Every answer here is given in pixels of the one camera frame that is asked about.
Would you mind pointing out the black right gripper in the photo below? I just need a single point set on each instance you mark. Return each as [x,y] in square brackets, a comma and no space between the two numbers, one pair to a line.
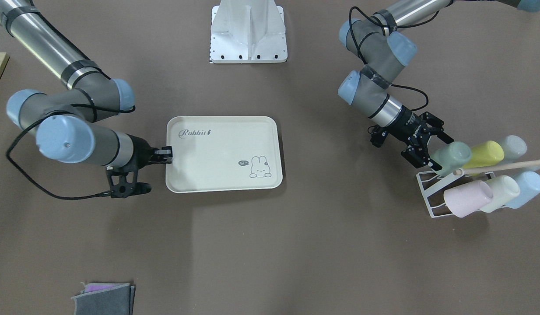
[142,152]

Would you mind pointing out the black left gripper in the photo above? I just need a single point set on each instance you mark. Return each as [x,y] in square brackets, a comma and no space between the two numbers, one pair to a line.
[408,126]

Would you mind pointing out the green plastic cup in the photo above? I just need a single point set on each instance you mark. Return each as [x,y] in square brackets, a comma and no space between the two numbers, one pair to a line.
[451,157]

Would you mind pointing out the cream rabbit tray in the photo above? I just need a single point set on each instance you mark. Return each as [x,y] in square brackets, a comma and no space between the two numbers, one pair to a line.
[223,153]

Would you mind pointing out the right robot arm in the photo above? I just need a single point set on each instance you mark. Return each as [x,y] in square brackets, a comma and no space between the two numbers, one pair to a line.
[64,124]

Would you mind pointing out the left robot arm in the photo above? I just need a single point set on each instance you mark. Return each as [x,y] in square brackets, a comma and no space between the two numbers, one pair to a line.
[497,84]

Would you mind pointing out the yellow plastic cup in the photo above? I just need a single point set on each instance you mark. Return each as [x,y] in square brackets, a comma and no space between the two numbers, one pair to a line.
[485,154]

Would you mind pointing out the pink plastic cup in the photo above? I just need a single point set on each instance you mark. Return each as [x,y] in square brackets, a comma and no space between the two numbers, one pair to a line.
[468,198]

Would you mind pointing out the pale grey-blue plastic cup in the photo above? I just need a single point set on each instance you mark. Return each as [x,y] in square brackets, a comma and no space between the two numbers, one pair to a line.
[514,147]

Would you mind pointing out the cream plastic cup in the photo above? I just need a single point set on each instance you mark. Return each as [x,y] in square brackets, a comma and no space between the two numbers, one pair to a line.
[504,189]

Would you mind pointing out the light blue plastic cup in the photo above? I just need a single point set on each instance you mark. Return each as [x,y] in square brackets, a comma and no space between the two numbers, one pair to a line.
[529,184]

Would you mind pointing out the folded grey cloth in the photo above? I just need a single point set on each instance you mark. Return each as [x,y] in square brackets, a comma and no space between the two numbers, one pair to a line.
[105,299]

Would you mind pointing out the white wire cup rack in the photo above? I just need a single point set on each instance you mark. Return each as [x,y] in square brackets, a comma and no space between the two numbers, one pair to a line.
[433,186]

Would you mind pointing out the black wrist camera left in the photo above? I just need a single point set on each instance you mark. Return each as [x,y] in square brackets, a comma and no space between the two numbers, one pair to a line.
[378,135]

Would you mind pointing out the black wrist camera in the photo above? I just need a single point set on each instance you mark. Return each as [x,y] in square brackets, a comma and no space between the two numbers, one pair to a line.
[378,135]
[123,182]

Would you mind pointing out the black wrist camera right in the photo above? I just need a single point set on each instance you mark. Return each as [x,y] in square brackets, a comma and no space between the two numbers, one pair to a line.
[123,182]

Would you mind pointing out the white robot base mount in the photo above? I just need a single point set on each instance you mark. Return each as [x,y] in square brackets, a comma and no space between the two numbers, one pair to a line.
[248,31]

